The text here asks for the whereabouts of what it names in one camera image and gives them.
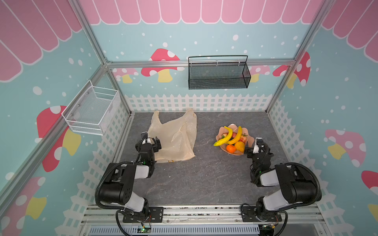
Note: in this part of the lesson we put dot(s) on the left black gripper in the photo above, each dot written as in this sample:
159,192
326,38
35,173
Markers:
148,146

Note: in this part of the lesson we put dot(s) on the orange tangerine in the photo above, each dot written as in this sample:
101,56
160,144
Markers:
231,148

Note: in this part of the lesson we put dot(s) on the translucent cream plastic bag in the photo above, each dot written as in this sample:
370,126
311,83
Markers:
177,137

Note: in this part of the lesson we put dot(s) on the deep yellow banana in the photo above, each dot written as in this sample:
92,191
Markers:
237,137

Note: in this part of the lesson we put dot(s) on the yellow-green banana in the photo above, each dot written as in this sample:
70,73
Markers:
225,139

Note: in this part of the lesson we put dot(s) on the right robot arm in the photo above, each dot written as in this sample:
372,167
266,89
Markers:
298,185

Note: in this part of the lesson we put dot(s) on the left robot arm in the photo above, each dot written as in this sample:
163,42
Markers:
115,189

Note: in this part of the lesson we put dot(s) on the yellow mango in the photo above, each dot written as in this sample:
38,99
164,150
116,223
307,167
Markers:
240,146

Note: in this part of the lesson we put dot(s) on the red apple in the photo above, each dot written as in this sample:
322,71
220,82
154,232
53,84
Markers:
243,138

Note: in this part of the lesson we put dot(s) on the pink flower-shaped fruit plate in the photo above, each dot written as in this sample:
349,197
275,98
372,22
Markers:
223,132

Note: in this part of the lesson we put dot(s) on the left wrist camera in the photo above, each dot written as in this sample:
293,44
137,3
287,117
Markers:
144,137

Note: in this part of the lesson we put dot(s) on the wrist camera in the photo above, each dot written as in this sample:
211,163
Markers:
258,145
144,137

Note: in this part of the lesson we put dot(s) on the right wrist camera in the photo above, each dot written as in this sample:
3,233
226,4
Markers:
258,145

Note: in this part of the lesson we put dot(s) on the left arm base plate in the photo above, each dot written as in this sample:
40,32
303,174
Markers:
152,215

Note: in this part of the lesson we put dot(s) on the white wire wall basket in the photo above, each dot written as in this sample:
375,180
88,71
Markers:
92,109

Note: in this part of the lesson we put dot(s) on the aluminium mounting rail frame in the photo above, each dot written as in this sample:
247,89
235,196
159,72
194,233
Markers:
228,220

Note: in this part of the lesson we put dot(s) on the black mesh wall basket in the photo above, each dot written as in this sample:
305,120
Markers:
218,72

